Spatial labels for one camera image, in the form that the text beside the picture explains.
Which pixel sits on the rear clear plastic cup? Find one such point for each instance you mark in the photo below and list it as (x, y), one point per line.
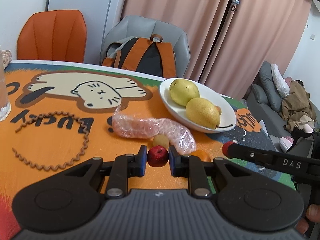
(4, 101)

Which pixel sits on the yellow pear with stem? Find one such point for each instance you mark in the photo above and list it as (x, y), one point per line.
(204, 113)

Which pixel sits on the white refrigerator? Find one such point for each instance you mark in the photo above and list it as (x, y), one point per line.
(100, 17)

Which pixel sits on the white pillow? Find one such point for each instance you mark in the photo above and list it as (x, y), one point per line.
(279, 82)

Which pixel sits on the pink curtain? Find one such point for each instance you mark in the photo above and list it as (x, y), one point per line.
(230, 39)

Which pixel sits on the green-yellow round pear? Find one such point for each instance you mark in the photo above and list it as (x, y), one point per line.
(182, 91)

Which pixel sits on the white ceramic plate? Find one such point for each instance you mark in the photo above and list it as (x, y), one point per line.
(227, 116)

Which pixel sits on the grey chair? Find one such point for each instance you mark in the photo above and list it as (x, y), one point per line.
(137, 26)

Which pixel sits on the tissue pack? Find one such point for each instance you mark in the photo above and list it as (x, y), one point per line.
(6, 56)

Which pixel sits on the red hawthorn fruit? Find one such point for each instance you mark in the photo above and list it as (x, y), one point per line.
(225, 148)
(157, 156)

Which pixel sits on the person's right hand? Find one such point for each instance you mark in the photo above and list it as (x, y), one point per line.
(312, 214)

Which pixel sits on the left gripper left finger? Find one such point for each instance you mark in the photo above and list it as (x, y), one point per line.
(121, 169)

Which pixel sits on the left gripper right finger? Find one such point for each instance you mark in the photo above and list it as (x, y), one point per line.
(194, 169)

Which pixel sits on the orange tangerine front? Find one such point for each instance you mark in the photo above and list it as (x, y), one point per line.
(203, 155)

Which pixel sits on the orange black backpack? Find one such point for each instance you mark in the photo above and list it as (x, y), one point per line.
(144, 55)

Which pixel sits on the orange chair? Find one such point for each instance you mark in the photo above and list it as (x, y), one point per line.
(57, 35)

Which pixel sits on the orange tangerine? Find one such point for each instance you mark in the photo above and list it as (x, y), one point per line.
(219, 110)
(203, 155)

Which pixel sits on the crumpled pink plastic wrap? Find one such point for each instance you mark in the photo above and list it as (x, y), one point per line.
(128, 126)

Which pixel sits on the brown jacket on sofa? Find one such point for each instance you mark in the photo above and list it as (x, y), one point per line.
(296, 108)

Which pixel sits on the pink slipper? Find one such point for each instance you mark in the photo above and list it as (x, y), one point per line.
(285, 143)

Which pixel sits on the grey sofa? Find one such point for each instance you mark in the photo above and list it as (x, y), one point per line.
(264, 102)

